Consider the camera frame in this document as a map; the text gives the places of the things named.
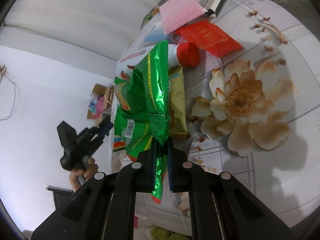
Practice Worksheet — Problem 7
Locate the green snack bag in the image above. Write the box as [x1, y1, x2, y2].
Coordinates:
[113, 40, 171, 204]

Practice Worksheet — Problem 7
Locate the blue white medicine box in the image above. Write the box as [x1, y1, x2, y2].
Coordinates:
[144, 23, 168, 43]

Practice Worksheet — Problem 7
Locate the white bottle red cap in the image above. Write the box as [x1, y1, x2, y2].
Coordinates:
[168, 42, 200, 69]

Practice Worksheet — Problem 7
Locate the red envelope packet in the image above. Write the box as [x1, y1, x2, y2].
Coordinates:
[176, 20, 243, 58]

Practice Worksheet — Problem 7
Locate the person's left hand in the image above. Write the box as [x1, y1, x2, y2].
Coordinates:
[69, 158, 99, 192]

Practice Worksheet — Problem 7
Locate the cardboard box with bags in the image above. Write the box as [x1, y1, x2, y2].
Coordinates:
[87, 83, 114, 124]

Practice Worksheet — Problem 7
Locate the yellow snack packet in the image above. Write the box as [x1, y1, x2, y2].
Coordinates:
[169, 66, 187, 135]

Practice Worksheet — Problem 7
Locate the floral tablecloth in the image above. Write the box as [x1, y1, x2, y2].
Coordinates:
[109, 0, 320, 237]

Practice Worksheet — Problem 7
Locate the pink bubble wrap pouch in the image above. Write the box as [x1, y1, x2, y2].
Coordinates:
[159, 0, 207, 34]

